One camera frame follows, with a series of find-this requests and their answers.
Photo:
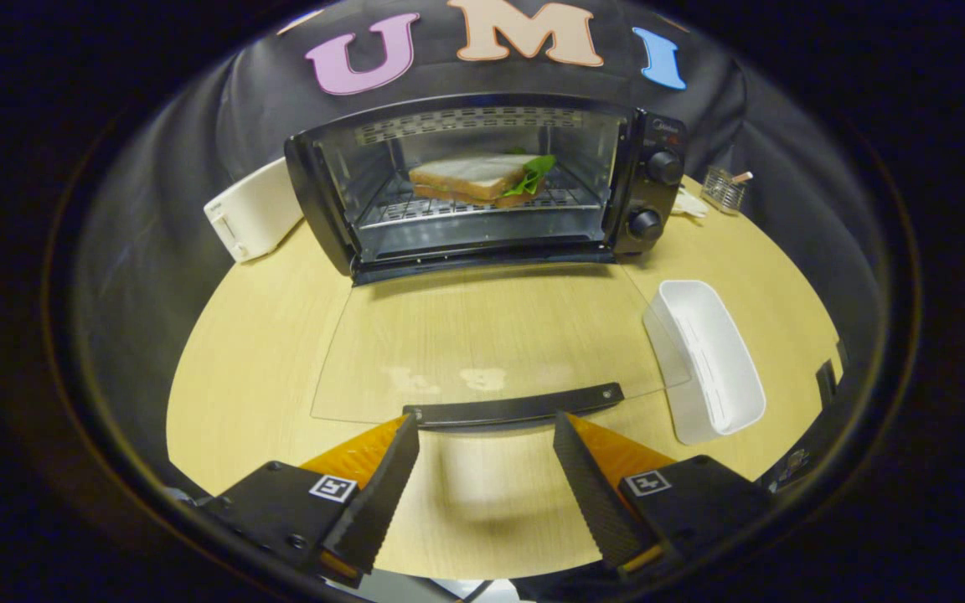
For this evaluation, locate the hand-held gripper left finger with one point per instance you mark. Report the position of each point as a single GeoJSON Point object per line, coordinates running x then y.
{"type": "Point", "coordinates": [374, 502]}

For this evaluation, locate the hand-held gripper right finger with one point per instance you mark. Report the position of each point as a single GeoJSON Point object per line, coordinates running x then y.
{"type": "Point", "coordinates": [591, 494]}

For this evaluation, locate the black toaster oven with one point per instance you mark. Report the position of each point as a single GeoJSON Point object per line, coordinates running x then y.
{"type": "Point", "coordinates": [650, 193]}

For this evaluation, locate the lettuce sandwich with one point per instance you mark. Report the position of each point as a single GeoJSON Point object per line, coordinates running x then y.
{"type": "Point", "coordinates": [470, 177]}

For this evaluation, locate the white bread toaster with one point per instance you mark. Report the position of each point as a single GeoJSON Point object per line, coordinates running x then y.
{"type": "Point", "coordinates": [256, 209]}

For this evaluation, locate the white plastic tray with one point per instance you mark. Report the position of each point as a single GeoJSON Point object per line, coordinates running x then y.
{"type": "Point", "coordinates": [704, 352]}

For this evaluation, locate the black chair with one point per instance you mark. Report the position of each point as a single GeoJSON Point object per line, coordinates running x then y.
{"type": "Point", "coordinates": [826, 381]}

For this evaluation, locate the white divided bean plate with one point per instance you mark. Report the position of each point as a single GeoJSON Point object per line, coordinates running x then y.
{"type": "Point", "coordinates": [690, 205]}

